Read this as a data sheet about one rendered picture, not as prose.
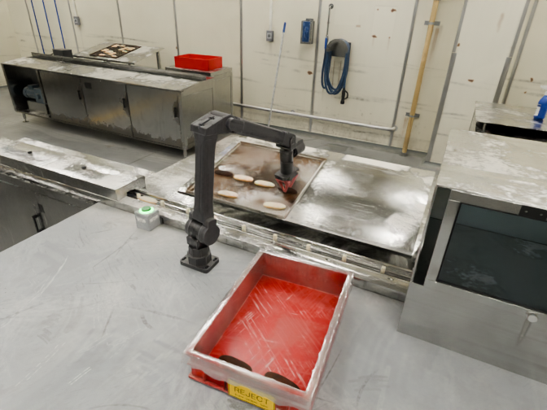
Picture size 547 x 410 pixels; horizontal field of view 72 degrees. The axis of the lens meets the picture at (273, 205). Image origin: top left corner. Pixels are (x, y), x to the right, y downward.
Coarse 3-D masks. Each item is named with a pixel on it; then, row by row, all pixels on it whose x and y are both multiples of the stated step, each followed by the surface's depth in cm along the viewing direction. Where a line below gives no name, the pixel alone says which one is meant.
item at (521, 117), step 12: (480, 108) 292; (492, 108) 295; (504, 108) 299; (516, 108) 303; (528, 108) 307; (480, 120) 246; (492, 120) 248; (504, 120) 251; (516, 120) 254; (528, 120) 257; (540, 120) 260; (480, 132) 248; (492, 132) 250; (504, 132) 250; (516, 132) 251; (528, 132) 252; (540, 132) 253
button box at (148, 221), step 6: (138, 210) 154; (156, 210) 155; (138, 216) 153; (144, 216) 151; (150, 216) 152; (156, 216) 155; (138, 222) 154; (144, 222) 152; (150, 222) 153; (156, 222) 156; (162, 222) 159; (144, 228) 154; (150, 228) 154
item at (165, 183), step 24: (216, 144) 248; (168, 168) 210; (192, 168) 211; (168, 192) 185; (432, 192) 195; (240, 216) 167; (312, 240) 152; (336, 240) 153; (360, 264) 139; (408, 264) 140
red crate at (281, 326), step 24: (264, 288) 126; (288, 288) 126; (312, 288) 126; (240, 312) 115; (264, 312) 116; (288, 312) 116; (312, 312) 116; (240, 336) 107; (264, 336) 108; (288, 336) 108; (312, 336) 108; (264, 360) 100; (288, 360) 101; (312, 360) 101; (216, 384) 93; (288, 408) 85
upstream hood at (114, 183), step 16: (0, 144) 207; (16, 144) 208; (0, 160) 197; (16, 160) 190; (32, 160) 189; (48, 160) 190; (64, 160) 191; (80, 160) 191; (48, 176) 183; (64, 176) 177; (80, 176) 175; (96, 176) 176; (112, 176) 176; (128, 176) 177; (144, 176) 178; (96, 192) 171; (112, 192) 166
